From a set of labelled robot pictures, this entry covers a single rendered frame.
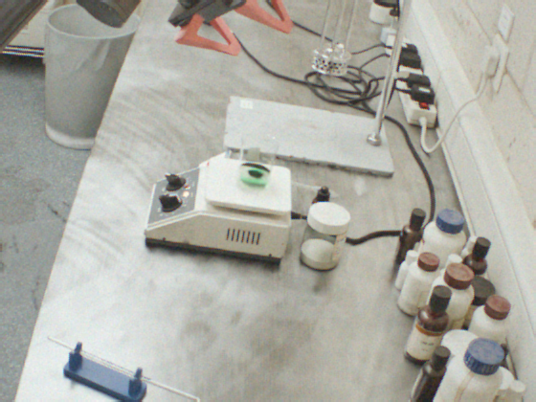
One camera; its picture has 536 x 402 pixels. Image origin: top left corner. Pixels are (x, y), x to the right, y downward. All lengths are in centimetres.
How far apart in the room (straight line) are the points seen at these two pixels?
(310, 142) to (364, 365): 56
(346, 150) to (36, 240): 119
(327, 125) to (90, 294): 66
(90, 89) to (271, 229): 168
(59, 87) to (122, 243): 165
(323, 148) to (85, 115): 144
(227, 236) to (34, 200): 151
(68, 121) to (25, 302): 82
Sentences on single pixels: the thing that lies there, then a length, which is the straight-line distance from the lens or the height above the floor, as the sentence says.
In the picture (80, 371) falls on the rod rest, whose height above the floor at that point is 76.
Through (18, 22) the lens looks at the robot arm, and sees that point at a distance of 93.
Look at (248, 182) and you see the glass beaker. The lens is 124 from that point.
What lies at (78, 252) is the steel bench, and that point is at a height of 75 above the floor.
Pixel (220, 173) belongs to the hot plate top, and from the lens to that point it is 129.
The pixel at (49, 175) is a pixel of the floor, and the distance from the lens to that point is 282.
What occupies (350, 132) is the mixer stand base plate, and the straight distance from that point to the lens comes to 165.
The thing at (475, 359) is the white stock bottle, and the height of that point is 88.
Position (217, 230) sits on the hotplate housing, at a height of 79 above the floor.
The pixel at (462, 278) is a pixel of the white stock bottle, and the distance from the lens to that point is 116.
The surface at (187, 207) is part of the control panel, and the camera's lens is 125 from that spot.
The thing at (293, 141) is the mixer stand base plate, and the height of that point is 76.
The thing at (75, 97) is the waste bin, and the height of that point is 20.
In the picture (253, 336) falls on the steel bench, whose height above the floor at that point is 75.
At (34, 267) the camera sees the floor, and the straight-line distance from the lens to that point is 243.
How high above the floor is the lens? 149
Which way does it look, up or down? 32 degrees down
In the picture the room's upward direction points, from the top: 12 degrees clockwise
